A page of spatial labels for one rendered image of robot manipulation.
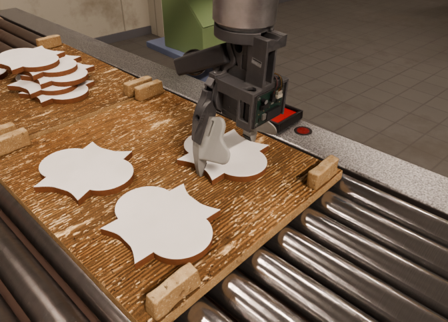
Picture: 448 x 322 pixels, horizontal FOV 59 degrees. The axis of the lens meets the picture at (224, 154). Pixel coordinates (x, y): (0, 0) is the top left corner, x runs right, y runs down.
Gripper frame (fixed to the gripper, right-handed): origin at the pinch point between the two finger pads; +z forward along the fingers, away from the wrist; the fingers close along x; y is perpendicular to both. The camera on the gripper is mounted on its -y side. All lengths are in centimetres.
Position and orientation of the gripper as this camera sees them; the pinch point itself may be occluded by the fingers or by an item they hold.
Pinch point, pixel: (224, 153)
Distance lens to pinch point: 59.7
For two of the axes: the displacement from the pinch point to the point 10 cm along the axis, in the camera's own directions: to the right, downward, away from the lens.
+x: 6.9, -4.0, 6.1
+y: 7.2, 4.3, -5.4
